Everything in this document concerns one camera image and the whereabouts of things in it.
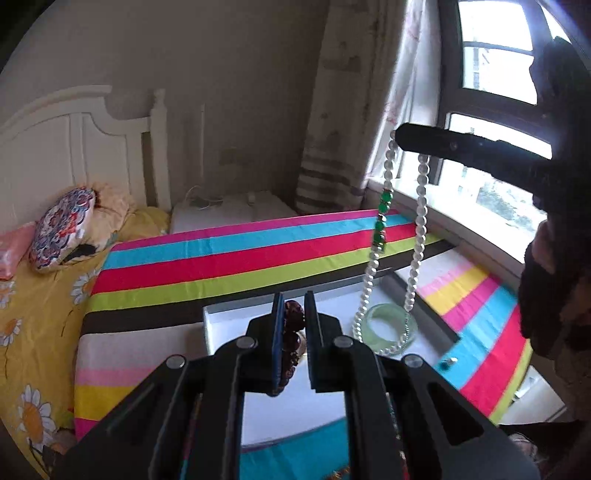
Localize white pearl necklace green beads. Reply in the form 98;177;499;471
353;131;430;357

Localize pearl earring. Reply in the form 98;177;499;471
439;357;458;371

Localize dark red bead bracelet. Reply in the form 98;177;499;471
271;299;307;397

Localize teal jewelry box tray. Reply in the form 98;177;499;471
204;277;459;449

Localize right hand black glove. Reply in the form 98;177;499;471
518;220;590;359

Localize dark framed window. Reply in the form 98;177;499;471
435;1;568;231

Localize green jade bangle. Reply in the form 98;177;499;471
361;303;418;357

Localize striped colourful tablecloth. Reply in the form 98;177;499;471
74;211;531;479

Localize beige patterned curtain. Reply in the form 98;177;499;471
294;1;441;214

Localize white nightstand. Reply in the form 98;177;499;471
169;191;297;233

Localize beige plush pillow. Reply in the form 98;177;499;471
84;182;136;251

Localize round patterned cushion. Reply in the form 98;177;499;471
28;187;96;273

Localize pink folded blanket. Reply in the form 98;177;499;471
0;222;36;280

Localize white bed headboard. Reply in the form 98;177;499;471
1;85;171;231

